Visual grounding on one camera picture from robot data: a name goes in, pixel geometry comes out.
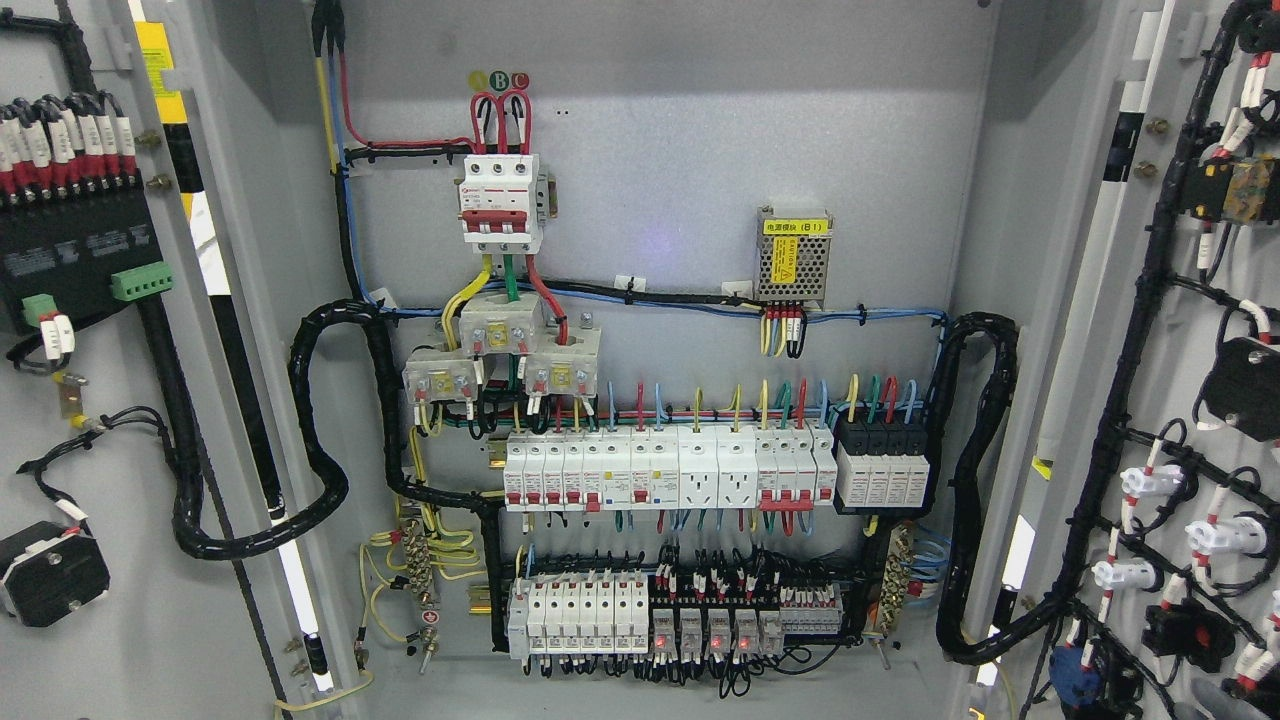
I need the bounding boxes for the black digital power meter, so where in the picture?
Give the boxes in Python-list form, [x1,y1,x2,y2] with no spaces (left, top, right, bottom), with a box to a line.
[1,187,163,334]

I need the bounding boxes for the grey cabinet door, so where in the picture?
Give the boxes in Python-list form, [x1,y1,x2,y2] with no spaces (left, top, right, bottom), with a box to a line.
[932,1,1277,719]
[3,1,356,719]

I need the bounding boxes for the black cable conduit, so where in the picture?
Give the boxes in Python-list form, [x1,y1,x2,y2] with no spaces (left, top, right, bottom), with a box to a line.
[172,300,500,561]
[934,311,1021,666]

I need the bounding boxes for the black rotary selector switch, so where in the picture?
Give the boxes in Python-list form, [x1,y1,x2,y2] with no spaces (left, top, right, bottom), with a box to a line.
[1,521,110,626]

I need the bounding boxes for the black left cable conduit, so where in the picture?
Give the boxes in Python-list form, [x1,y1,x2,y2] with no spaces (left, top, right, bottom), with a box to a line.
[172,300,500,561]

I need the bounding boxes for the lower relay terminal row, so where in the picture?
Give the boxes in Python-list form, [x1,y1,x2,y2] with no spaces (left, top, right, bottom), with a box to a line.
[506,548,846,673]

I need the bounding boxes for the red main circuit breaker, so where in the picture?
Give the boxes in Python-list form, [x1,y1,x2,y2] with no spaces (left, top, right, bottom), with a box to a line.
[458,154,548,255]

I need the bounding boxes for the black surge protector block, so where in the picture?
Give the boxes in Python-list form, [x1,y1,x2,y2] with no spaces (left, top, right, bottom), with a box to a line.
[835,416,934,518]

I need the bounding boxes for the black right cable conduit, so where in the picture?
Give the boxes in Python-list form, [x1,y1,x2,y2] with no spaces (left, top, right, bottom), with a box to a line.
[934,311,1021,666]

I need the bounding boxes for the grey current transformers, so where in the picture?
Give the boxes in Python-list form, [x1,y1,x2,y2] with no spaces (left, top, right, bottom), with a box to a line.
[402,291,602,413]

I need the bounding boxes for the metal mesh power supply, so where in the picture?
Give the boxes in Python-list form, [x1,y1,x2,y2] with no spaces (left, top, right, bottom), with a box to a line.
[753,202,833,306]

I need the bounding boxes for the white breaker and socket row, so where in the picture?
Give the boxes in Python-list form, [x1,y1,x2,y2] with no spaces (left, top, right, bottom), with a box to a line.
[502,423,838,512]

